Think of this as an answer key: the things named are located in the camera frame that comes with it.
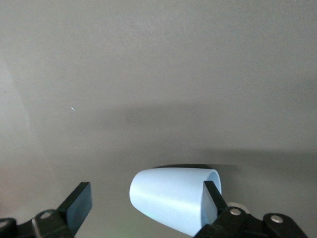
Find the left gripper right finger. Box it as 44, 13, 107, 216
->
193, 180, 309, 238

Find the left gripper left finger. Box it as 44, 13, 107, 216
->
0, 181, 93, 238

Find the light blue cup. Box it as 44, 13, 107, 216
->
129, 168, 222, 237

